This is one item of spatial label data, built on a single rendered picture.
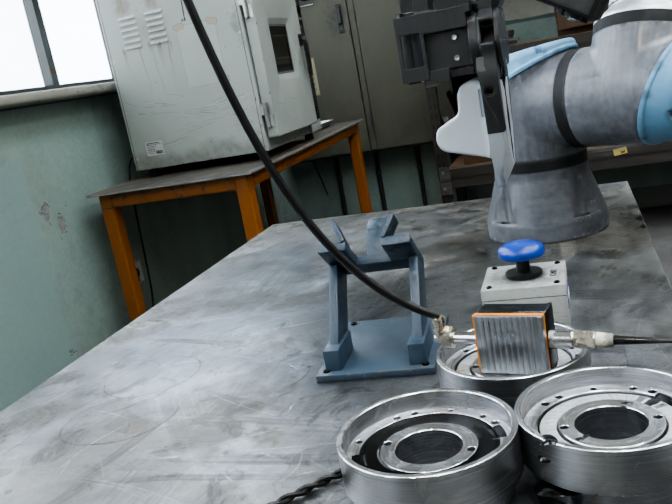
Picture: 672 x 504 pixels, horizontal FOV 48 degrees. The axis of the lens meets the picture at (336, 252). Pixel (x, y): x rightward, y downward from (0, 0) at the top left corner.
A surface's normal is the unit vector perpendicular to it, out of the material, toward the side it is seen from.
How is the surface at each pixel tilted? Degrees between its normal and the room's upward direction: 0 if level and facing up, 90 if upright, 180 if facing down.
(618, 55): 68
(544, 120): 106
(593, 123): 113
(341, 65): 90
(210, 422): 0
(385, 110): 90
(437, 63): 90
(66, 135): 90
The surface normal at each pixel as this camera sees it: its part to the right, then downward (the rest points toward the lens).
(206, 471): -0.18, -0.96
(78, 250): 0.95, -0.10
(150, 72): -0.27, 0.28
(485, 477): 0.46, 0.13
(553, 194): -0.07, -0.06
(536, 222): -0.41, -0.02
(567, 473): -0.69, 0.29
